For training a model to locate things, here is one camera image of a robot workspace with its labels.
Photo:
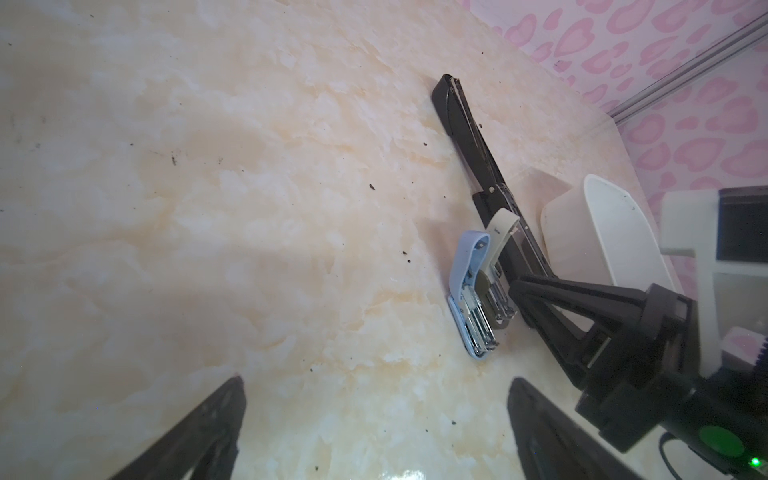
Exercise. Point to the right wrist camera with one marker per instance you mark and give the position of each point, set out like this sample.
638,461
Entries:
725,232

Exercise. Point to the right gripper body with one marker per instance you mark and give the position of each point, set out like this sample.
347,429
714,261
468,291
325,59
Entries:
648,353

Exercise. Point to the blue mini stapler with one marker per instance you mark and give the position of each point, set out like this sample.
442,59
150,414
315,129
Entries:
463,300

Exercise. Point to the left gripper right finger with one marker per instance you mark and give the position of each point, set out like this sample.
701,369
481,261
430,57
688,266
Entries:
551,446

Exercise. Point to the white plastic tray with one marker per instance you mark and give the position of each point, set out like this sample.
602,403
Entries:
597,233

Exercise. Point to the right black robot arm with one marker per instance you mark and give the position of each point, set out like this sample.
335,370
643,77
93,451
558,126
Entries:
723,419

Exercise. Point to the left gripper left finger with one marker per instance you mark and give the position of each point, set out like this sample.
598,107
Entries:
203,445

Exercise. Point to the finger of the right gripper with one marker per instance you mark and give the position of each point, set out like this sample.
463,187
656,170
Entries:
586,299
573,348

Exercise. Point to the beige mini stapler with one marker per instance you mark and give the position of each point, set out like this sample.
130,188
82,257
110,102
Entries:
489,286

